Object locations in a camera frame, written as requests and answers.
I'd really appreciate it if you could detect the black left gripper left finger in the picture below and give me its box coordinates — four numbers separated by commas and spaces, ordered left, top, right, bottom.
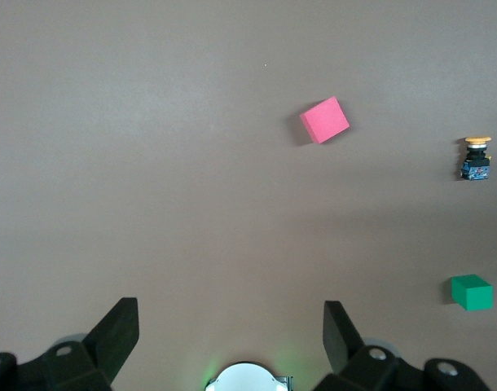
40, 297, 140, 391

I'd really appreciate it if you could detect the pink foam cube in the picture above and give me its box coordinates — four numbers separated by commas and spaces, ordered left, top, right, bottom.
299, 95, 351, 145

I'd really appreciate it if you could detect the orange cap push button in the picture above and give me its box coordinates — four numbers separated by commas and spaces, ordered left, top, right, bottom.
459, 135, 493, 182

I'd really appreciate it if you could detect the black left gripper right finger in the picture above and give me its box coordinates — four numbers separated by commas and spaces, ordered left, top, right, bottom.
322, 300, 400, 391

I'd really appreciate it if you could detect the green foam cube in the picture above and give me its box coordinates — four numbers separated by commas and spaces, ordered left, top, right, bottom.
450, 274, 495, 312

